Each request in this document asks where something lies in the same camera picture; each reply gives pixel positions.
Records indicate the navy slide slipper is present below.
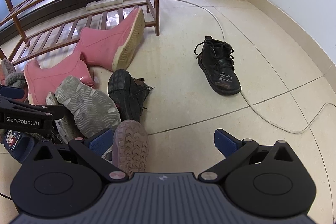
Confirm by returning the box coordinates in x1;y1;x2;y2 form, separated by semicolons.
2;129;36;164

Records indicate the purple mesh sneaker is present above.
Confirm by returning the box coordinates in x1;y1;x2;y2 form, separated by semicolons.
101;120;149;179

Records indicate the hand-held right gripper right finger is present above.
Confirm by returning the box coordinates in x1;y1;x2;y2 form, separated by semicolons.
197;129;302;184

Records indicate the white floor cable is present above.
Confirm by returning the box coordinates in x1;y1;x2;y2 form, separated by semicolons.
123;0;336;134

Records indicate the black lace-up boot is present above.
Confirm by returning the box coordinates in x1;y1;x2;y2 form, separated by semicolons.
194;36;242;95
108;69;152;123

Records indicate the pink rain boot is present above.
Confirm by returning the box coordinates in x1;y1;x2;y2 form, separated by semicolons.
73;7;145;71
24;50;96;105

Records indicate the white power strip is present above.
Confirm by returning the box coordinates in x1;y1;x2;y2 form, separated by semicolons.
86;0;124;10

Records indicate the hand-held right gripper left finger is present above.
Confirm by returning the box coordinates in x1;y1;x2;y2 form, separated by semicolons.
33;128;132;183

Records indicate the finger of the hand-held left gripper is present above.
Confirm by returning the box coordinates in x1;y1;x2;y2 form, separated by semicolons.
0;99;66;120
0;85;25;100

